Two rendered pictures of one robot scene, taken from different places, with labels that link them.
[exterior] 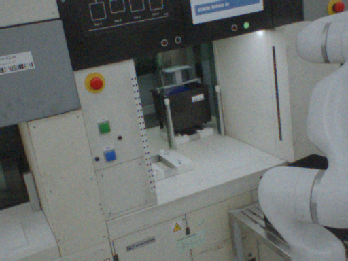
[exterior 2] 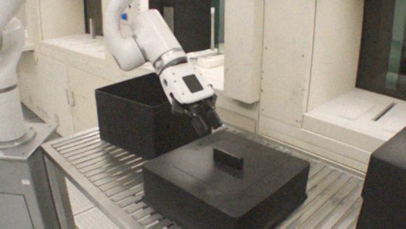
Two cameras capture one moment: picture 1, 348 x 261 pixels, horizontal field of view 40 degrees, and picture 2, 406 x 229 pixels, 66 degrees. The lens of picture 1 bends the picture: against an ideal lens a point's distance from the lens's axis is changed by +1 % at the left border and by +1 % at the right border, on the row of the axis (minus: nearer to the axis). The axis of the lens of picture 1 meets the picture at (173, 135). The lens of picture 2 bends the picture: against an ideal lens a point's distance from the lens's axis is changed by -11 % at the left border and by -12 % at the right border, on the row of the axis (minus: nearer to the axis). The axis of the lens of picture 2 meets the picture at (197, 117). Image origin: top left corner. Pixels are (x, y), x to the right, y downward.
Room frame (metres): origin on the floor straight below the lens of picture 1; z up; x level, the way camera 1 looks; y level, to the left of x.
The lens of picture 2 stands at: (1.20, -1.49, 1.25)
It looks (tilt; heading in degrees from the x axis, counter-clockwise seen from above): 22 degrees down; 68
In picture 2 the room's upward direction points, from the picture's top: straight up
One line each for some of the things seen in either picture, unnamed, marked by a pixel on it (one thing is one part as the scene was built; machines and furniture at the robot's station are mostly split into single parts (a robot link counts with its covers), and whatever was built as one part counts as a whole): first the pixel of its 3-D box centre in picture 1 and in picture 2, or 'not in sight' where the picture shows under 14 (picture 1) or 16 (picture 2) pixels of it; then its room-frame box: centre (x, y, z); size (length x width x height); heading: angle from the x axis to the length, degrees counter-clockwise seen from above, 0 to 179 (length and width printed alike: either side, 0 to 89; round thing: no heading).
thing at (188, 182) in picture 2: not in sight; (227, 177); (1.52, -0.87, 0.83); 0.29 x 0.29 x 0.13; 24
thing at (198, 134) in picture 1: (185, 131); not in sight; (2.27, -0.06, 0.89); 0.22 x 0.21 x 0.04; 22
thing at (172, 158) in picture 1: (161, 164); (208, 56); (1.88, 0.07, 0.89); 0.22 x 0.21 x 0.04; 22
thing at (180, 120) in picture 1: (180, 99); not in sight; (2.27, -0.06, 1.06); 0.24 x 0.20 x 0.32; 112
